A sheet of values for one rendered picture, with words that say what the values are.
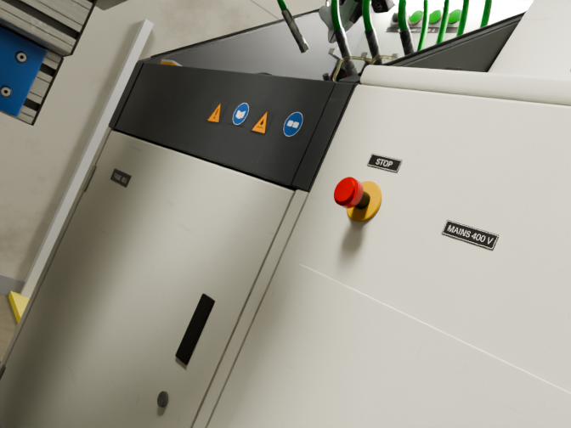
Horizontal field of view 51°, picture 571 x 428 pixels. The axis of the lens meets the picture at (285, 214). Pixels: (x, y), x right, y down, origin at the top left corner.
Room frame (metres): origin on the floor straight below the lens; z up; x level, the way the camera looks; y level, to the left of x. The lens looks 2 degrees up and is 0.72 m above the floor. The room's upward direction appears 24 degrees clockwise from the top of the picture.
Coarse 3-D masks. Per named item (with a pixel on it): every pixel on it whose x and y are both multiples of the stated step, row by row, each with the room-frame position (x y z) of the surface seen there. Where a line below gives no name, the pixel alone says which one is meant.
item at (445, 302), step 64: (512, 64) 0.93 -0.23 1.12; (384, 128) 0.73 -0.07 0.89; (448, 128) 0.66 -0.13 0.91; (512, 128) 0.60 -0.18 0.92; (320, 192) 0.77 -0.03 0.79; (384, 192) 0.70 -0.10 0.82; (448, 192) 0.63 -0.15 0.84; (512, 192) 0.58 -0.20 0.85; (320, 256) 0.74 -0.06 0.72; (384, 256) 0.67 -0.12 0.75; (448, 256) 0.61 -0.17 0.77; (512, 256) 0.56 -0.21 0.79; (256, 320) 0.79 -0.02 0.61; (320, 320) 0.70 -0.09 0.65; (384, 320) 0.64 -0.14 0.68; (448, 320) 0.59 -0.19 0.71; (512, 320) 0.54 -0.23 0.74; (256, 384) 0.75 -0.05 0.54; (320, 384) 0.68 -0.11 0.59; (384, 384) 0.62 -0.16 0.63; (448, 384) 0.57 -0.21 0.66; (512, 384) 0.52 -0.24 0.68
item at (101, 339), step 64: (128, 192) 1.15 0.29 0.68; (192, 192) 0.99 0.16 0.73; (256, 192) 0.87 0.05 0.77; (64, 256) 1.26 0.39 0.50; (128, 256) 1.07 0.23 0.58; (192, 256) 0.93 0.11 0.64; (256, 256) 0.82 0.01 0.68; (64, 320) 1.17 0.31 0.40; (128, 320) 1.01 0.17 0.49; (192, 320) 0.88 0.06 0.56; (0, 384) 1.29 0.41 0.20; (64, 384) 1.09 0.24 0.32; (128, 384) 0.95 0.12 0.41; (192, 384) 0.84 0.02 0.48
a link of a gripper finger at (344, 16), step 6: (348, 0) 1.16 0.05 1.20; (342, 6) 1.16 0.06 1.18; (348, 6) 1.17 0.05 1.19; (354, 6) 1.17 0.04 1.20; (342, 12) 1.16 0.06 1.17; (348, 12) 1.17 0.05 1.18; (342, 18) 1.17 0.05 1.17; (348, 18) 1.17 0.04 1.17; (342, 24) 1.17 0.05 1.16; (348, 24) 1.17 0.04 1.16; (348, 30) 1.18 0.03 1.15
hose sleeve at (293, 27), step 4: (288, 8) 1.25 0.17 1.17; (284, 12) 1.25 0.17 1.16; (288, 12) 1.25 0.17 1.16; (284, 16) 1.25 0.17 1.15; (288, 16) 1.25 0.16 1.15; (288, 20) 1.25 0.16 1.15; (292, 20) 1.25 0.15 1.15; (288, 24) 1.26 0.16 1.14; (292, 24) 1.25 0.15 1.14; (296, 24) 1.26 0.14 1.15; (292, 28) 1.26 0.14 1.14; (296, 28) 1.26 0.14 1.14; (292, 32) 1.26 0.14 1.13; (296, 32) 1.26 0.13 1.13; (300, 32) 1.26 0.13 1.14; (296, 36) 1.26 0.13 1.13; (300, 36) 1.26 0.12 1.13; (296, 40) 1.27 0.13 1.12; (300, 40) 1.26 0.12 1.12; (304, 40) 1.27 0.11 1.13; (300, 44) 1.27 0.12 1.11
